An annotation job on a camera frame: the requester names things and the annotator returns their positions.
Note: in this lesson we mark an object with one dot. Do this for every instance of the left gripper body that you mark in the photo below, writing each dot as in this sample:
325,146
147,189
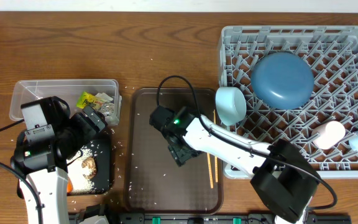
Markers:
84,129

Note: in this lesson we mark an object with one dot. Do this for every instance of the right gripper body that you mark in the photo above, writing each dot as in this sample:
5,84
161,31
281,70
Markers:
186,154

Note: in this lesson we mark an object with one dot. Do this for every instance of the yellow snack wrapper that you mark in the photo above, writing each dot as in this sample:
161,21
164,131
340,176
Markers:
87,99

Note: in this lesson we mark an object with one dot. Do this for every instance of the white tissue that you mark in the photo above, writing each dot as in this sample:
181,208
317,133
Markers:
104,98

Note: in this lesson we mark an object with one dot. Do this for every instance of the wooden chopstick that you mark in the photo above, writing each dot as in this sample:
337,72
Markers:
215,158
210,171

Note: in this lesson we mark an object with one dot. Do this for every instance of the orange carrot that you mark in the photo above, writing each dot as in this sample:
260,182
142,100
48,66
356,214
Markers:
69,187

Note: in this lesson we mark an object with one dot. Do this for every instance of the light blue rice bowl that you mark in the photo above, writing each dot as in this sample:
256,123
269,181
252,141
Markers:
231,105

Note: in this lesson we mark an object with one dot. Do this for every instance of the blue plate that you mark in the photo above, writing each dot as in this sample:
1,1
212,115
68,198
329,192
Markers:
282,81

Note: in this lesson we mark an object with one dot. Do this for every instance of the pink cup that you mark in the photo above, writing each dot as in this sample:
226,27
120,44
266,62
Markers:
329,134

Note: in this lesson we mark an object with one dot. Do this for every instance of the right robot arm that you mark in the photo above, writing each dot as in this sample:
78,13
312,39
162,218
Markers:
283,179

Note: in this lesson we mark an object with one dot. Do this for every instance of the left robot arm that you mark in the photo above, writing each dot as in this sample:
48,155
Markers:
52,136

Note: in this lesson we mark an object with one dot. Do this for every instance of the grey dishwasher rack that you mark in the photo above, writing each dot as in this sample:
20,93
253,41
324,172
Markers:
332,54

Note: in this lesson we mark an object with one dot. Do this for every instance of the black tray bin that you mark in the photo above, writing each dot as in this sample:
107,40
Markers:
102,149

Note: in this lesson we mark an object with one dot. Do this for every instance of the clear plastic bin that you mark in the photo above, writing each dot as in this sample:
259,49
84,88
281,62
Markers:
69,90

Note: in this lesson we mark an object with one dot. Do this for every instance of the brown food clump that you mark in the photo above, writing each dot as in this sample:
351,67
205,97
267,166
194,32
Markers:
89,169

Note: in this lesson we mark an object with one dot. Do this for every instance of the white rice pile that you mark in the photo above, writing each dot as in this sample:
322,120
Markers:
80,184

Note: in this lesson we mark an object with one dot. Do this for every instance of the brown serving tray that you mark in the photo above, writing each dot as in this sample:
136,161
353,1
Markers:
154,182

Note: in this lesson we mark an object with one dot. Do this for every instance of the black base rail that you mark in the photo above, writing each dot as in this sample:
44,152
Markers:
255,218

